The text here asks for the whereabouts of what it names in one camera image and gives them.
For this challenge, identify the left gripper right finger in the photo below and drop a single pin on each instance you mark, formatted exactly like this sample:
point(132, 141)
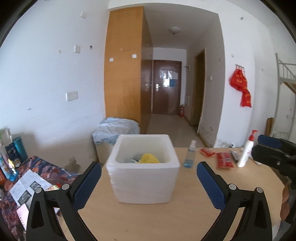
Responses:
point(255, 222)

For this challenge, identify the person right hand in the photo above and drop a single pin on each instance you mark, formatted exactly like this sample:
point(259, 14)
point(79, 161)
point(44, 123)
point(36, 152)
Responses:
point(285, 208)

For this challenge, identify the red fire extinguisher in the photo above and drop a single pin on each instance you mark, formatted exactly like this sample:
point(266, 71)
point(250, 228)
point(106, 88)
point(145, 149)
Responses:
point(182, 111)

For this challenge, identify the white pump lotion bottle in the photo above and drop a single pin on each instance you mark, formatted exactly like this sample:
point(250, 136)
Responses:
point(246, 150)

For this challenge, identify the dark brown entrance door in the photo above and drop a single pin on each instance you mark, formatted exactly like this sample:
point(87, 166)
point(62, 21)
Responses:
point(166, 87)

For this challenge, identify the side doorway frame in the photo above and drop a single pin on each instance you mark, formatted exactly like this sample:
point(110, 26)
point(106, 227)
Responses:
point(199, 88)

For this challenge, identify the double wall switch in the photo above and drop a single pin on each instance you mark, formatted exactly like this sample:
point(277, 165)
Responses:
point(70, 96)

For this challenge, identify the yellow foam fruit net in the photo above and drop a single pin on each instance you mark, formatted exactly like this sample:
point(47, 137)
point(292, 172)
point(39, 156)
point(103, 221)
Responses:
point(148, 158)

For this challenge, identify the ceiling lamp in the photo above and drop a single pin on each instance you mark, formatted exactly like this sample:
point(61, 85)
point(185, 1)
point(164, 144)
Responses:
point(174, 30)

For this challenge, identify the large red wipes pack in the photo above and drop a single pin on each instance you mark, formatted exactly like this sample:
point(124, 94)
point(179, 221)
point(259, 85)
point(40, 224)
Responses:
point(224, 161)

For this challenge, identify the printed paper sheet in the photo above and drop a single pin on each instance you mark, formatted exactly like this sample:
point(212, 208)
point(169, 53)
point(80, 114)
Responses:
point(24, 189)

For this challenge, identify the patterned side table cloth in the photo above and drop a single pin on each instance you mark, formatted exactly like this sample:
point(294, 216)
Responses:
point(11, 215)

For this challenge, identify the light blue bedding pile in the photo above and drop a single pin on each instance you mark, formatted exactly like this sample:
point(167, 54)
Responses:
point(110, 129)

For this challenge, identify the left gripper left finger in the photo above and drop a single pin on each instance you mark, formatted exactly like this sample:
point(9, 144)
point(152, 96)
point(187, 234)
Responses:
point(70, 198)

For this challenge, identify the wooden wardrobe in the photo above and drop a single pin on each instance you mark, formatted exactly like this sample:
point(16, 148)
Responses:
point(128, 66)

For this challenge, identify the white foam box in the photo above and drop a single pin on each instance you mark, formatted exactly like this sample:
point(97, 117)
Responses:
point(137, 183)

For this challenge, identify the red hanging bags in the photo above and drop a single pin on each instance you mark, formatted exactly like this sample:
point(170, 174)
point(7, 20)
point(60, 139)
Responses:
point(239, 82)

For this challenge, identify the white metal bunk bed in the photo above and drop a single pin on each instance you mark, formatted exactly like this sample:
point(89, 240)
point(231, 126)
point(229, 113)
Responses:
point(284, 120)

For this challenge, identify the small red packet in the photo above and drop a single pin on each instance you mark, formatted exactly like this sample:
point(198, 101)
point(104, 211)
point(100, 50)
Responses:
point(207, 152)

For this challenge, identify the blue spray bottle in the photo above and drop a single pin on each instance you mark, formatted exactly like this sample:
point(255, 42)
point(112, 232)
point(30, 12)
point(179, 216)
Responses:
point(190, 156)

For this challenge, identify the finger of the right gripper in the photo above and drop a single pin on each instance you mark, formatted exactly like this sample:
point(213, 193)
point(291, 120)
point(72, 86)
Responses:
point(270, 156)
point(269, 141)

